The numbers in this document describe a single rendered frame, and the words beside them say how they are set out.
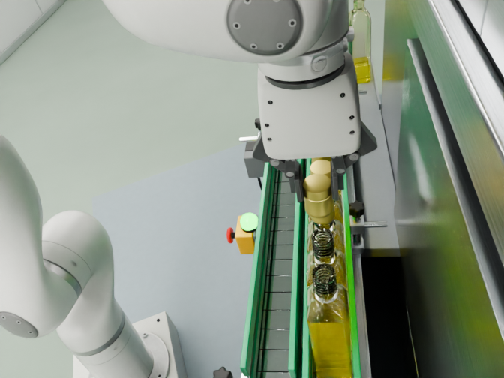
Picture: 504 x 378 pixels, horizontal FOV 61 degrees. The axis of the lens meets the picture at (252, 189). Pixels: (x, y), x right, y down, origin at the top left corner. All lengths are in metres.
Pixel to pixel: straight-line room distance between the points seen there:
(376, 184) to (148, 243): 0.77
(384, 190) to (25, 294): 0.73
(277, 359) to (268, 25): 0.61
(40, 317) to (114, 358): 0.24
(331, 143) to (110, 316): 0.58
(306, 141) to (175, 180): 1.20
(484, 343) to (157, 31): 0.31
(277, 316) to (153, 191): 0.91
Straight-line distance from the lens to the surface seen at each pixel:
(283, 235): 0.92
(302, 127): 0.42
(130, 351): 0.96
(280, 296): 0.84
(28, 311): 0.74
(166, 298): 1.28
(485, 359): 0.36
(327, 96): 0.40
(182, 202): 1.51
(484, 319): 0.35
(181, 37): 0.30
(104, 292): 0.87
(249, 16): 0.27
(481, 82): 0.38
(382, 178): 1.03
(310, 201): 0.51
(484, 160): 0.34
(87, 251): 0.80
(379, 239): 0.91
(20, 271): 0.72
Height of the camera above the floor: 1.76
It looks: 43 degrees down
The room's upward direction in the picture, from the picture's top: 15 degrees counter-clockwise
